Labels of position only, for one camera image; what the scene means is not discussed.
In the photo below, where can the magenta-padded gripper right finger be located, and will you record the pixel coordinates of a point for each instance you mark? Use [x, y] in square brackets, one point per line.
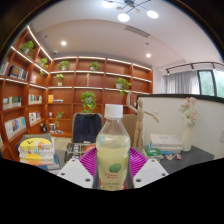
[150, 171]

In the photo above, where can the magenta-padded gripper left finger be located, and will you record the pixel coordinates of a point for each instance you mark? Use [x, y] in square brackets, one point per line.
[76, 171]

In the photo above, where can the yellow drink bottle white cap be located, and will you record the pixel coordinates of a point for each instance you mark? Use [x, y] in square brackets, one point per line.
[113, 146]

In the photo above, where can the green and white box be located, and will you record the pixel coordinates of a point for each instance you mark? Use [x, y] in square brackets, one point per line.
[152, 152]

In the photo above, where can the stack of white boxes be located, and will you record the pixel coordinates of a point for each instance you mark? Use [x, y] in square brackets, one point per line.
[165, 142]

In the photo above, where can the chair with dark jacket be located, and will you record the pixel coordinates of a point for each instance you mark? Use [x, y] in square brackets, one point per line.
[87, 128]

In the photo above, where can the stack of colourful books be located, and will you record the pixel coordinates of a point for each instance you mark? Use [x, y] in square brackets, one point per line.
[36, 150]

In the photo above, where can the beige chair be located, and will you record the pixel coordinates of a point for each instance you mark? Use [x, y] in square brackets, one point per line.
[131, 128]

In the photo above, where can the white vase with flowers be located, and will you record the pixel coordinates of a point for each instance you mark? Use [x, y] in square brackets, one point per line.
[188, 133]

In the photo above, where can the wooden artist mannequin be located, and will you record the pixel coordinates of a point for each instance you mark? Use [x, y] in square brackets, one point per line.
[140, 116]

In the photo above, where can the wooden shelf unit with books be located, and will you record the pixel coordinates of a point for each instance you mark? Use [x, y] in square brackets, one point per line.
[83, 80]

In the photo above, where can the grey curtain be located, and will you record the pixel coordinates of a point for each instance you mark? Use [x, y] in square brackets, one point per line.
[181, 83]

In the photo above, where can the round recessed ceiling light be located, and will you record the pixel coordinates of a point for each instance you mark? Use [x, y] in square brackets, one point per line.
[63, 43]
[148, 55]

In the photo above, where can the ceiling air vent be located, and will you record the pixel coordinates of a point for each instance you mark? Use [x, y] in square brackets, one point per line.
[137, 31]

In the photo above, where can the branched ceiling lamp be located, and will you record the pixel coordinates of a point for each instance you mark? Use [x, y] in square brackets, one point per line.
[123, 17]

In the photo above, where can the window with dark frame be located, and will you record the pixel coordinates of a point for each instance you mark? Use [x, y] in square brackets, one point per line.
[213, 83]

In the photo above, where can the black track light rail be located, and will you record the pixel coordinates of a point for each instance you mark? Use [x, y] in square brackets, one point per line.
[193, 65]

